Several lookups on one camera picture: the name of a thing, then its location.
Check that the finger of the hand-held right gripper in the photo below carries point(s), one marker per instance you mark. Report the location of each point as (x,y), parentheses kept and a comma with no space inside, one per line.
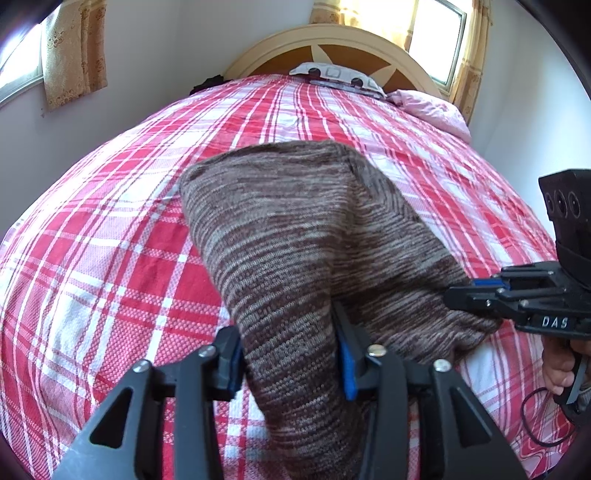
(480,300)
(489,282)

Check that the pink pillow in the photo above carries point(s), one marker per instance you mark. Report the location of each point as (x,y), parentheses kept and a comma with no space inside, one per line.
(429,108)

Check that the white patterned pillow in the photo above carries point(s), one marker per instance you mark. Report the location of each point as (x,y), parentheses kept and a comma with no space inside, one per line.
(332,74)

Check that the person's right hand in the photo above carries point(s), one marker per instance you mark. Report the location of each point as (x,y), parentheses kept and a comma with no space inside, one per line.
(556,364)

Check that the dark cloth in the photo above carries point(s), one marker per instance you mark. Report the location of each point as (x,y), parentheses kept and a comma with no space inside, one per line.
(207,84)

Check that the beige wooden headboard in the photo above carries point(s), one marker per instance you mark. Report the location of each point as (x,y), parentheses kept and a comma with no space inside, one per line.
(277,50)

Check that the bed with red plaid sheet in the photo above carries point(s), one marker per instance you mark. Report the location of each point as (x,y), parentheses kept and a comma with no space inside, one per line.
(115,230)

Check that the brown knit sweater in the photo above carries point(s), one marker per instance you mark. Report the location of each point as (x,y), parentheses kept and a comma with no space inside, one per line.
(286,230)

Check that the window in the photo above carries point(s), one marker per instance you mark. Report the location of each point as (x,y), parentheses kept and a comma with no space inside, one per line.
(18,69)
(434,41)

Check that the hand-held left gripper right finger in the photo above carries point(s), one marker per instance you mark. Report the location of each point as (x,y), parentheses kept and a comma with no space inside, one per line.
(346,369)

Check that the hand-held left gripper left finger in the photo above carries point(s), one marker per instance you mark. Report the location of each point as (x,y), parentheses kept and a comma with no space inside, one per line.
(235,364)

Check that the yellow curtain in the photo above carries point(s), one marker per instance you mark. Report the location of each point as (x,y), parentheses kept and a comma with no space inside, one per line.
(69,55)
(471,69)
(369,18)

